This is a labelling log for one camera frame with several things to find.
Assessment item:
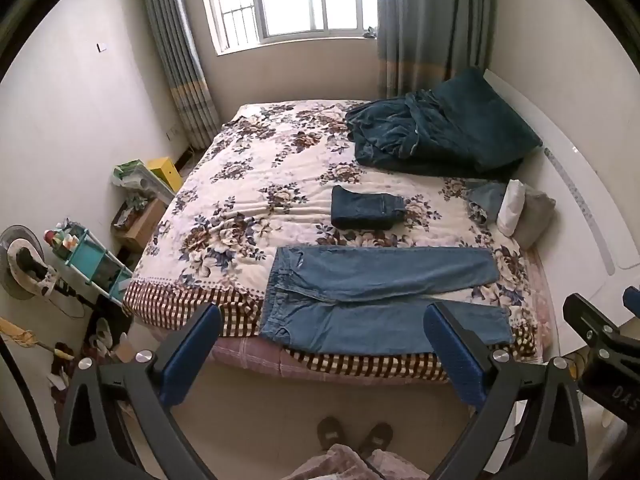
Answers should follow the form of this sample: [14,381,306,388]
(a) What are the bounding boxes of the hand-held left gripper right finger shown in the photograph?
[422,301,589,480]

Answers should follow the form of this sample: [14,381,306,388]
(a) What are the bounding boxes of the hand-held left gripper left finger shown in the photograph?
[56,302,223,480]

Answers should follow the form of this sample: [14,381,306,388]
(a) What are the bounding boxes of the light blue denim pants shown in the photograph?
[259,246,515,356]

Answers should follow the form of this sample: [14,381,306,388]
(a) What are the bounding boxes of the brown checkered bed sheet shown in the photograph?
[122,280,542,382]

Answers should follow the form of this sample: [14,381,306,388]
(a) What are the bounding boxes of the pair of white shoes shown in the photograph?
[82,317,117,357]

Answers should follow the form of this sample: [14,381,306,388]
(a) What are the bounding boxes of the dark slipper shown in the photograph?
[357,422,394,459]
[318,416,346,451]

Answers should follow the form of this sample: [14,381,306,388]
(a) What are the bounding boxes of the white bed headboard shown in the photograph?
[482,67,640,356]

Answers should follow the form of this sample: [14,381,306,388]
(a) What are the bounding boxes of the teal storage rack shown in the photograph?
[47,217,134,304]

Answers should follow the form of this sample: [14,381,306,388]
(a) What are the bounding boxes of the cardboard box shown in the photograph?
[111,195,169,254]

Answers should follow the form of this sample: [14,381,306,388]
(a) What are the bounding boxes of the person's pink fleece pyjama legs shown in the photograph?
[287,442,431,480]

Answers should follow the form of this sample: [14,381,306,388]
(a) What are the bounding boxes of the small frayed folded jeans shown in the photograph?
[462,180,509,227]

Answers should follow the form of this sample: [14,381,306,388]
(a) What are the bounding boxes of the straw broom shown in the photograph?
[0,316,76,361]

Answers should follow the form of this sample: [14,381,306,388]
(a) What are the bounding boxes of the folded dark blue jeans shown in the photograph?
[331,185,407,231]

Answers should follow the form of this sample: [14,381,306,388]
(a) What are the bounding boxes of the floral fleece blanket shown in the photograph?
[122,100,531,313]

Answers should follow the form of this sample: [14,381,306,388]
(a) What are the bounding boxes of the patterned cap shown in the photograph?
[7,239,59,297]

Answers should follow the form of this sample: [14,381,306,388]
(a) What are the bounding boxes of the yellow box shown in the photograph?
[145,156,182,194]

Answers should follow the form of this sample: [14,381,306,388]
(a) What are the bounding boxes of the standing electric fan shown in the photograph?
[0,225,87,317]

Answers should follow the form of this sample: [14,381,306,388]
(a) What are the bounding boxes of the green white plastic bag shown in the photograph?
[111,160,173,206]

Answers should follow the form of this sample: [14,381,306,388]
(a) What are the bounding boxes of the dark teal duvet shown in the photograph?
[345,89,523,181]

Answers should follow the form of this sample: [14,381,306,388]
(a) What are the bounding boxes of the grey blue striped curtain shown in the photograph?
[137,0,222,151]
[376,0,498,102]

